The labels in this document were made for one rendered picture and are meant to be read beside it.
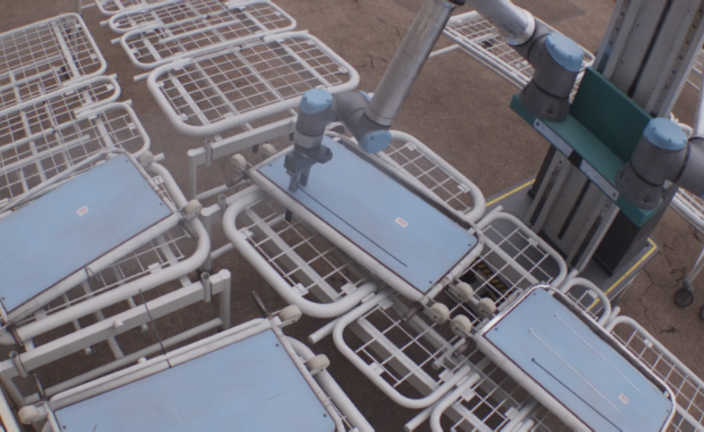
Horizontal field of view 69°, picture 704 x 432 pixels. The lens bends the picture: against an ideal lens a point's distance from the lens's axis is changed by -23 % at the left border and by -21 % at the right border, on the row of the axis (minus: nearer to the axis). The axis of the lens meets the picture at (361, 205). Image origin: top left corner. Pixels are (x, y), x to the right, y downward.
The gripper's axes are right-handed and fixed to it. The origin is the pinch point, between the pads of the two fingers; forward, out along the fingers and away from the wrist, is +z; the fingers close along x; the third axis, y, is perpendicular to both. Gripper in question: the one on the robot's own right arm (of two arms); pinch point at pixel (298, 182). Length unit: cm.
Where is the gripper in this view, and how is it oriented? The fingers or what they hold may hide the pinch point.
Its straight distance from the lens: 208.2
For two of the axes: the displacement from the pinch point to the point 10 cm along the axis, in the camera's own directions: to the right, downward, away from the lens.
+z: -2.1, 7.3, 6.6
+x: -6.1, 4.2, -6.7
